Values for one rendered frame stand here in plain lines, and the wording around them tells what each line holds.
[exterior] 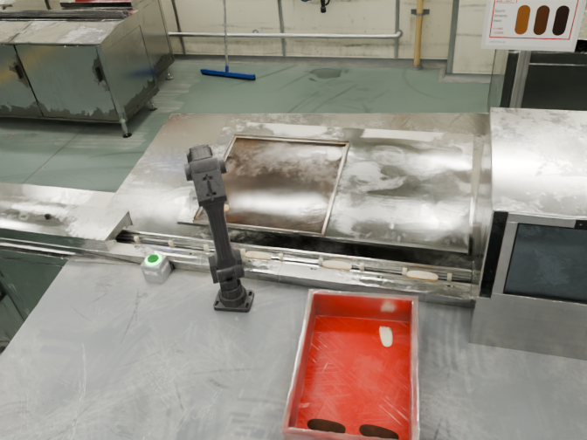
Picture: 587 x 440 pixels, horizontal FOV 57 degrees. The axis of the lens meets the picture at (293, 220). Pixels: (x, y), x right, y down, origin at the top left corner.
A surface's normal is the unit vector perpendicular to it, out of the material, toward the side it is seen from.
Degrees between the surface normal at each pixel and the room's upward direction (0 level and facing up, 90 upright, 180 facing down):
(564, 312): 91
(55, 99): 90
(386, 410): 0
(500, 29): 90
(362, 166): 10
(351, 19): 90
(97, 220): 0
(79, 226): 0
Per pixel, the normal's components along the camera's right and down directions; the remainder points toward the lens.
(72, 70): -0.26, 0.63
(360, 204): -0.13, -0.66
